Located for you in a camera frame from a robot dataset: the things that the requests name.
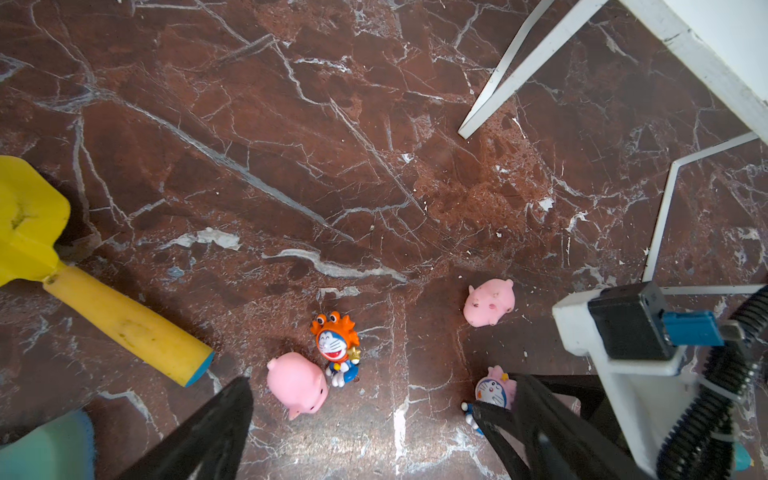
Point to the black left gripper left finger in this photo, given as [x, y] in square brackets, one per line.
[208, 445]

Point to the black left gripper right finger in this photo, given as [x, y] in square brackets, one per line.
[557, 427]

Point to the pink hooded Doraemon figure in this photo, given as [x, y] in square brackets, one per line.
[497, 388]

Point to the orange hooded Doraemon figure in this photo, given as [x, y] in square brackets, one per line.
[338, 343]

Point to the white two-tier shelf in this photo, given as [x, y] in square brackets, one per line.
[716, 41]

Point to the pink pig toy left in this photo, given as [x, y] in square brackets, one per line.
[298, 384]

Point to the pink pig toy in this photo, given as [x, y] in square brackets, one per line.
[298, 384]
[489, 302]

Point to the pink pig toy centre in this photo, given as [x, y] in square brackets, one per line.
[489, 302]

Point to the yellow toy shovel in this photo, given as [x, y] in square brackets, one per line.
[33, 216]

